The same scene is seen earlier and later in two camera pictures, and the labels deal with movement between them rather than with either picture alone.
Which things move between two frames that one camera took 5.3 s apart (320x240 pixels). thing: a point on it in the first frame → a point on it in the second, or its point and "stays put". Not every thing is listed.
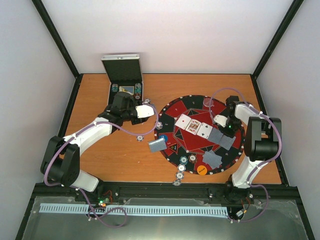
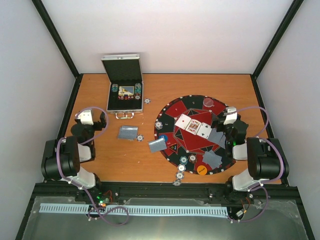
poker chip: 176,183 stays put
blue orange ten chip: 181,168 stays put
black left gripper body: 136,121 → 99,127
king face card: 193,126 stays put
